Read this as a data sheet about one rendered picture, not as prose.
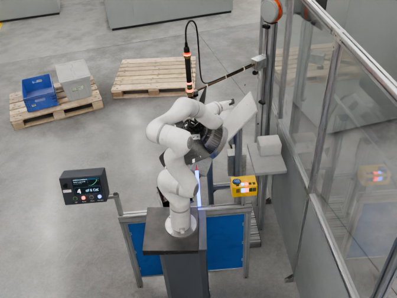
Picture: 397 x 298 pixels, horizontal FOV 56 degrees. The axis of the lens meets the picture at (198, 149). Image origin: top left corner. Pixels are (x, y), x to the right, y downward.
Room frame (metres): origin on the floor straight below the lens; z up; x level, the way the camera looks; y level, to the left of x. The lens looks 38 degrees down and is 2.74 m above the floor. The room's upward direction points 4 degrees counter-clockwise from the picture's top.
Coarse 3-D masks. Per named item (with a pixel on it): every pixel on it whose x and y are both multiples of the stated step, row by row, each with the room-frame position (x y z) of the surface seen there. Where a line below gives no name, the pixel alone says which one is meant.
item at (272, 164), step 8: (248, 144) 2.38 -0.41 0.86; (256, 152) 2.28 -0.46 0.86; (256, 160) 2.18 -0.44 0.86; (264, 160) 2.17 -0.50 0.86; (272, 160) 2.17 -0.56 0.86; (280, 160) 2.16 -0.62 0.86; (256, 168) 2.09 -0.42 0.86; (264, 168) 2.08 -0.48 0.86; (272, 168) 2.08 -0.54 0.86; (280, 168) 2.07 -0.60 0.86
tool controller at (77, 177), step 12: (96, 168) 1.79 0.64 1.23; (60, 180) 1.68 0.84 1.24; (72, 180) 1.68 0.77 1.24; (84, 180) 1.68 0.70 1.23; (96, 180) 1.68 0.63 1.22; (72, 192) 1.66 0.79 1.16; (84, 192) 1.66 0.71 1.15; (96, 192) 1.66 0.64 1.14; (108, 192) 1.72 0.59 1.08; (72, 204) 1.64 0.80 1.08
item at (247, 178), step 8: (240, 176) 1.79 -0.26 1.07; (248, 176) 1.78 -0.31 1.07; (232, 184) 1.72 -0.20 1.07; (240, 184) 1.71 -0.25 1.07; (248, 184) 1.70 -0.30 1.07; (256, 184) 1.70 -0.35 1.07; (232, 192) 1.69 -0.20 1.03; (240, 192) 1.69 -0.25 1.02; (248, 192) 1.69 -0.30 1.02; (256, 192) 1.69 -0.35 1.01
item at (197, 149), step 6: (198, 144) 2.00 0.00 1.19; (192, 150) 1.95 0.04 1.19; (198, 150) 1.94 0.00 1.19; (204, 150) 1.93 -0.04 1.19; (186, 156) 1.91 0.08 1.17; (192, 156) 1.90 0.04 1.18; (198, 156) 1.88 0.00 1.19; (204, 156) 1.86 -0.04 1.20; (186, 162) 1.86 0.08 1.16; (192, 162) 1.84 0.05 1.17
